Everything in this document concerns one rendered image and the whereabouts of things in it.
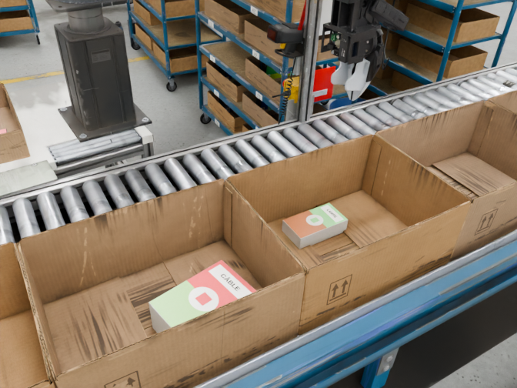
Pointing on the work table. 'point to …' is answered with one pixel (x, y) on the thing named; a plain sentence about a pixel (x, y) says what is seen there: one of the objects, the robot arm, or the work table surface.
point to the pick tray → (8, 148)
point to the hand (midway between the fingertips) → (355, 92)
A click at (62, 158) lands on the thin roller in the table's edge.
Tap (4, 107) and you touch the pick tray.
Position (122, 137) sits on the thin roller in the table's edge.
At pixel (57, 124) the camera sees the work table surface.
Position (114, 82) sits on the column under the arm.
